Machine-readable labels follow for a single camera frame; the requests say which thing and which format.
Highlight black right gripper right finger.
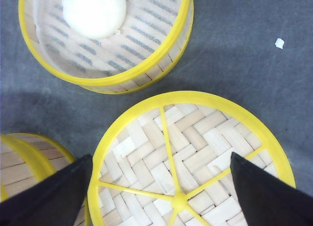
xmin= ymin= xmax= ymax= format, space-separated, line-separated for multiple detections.
xmin=230 ymin=152 xmax=313 ymax=226

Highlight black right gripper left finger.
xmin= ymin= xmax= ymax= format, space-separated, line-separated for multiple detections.
xmin=0 ymin=155 xmax=92 ymax=226

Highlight woven bamboo steamer lid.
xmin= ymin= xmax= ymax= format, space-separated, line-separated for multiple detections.
xmin=88 ymin=91 xmax=295 ymax=226

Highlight bamboo steamer basket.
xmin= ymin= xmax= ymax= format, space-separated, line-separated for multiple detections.
xmin=0 ymin=133 xmax=91 ymax=226
xmin=18 ymin=0 xmax=194 ymax=94

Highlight small white paper scrap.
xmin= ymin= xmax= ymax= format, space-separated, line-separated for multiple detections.
xmin=275 ymin=38 xmax=285 ymax=49

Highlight white bun back right basket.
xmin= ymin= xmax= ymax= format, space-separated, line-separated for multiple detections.
xmin=62 ymin=0 xmax=127 ymax=39

